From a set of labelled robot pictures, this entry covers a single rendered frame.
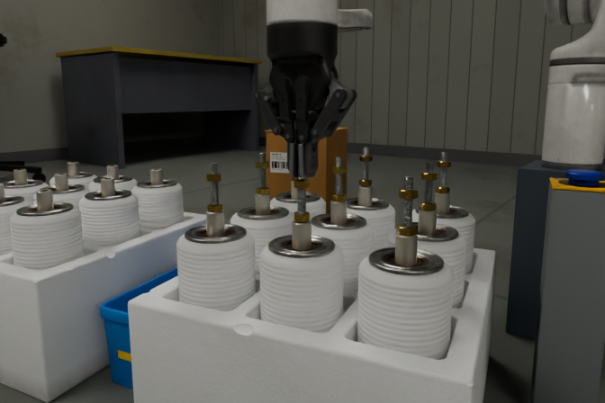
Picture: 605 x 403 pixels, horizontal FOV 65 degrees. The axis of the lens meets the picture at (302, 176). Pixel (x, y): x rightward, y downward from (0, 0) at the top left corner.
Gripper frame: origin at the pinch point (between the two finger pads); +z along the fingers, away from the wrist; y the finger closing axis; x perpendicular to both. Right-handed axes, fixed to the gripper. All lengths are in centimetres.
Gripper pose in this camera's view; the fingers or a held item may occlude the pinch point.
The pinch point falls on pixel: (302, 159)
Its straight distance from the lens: 52.0
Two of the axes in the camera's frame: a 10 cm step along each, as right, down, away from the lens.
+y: 7.7, 1.0, -6.3
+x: 6.4, -1.3, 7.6
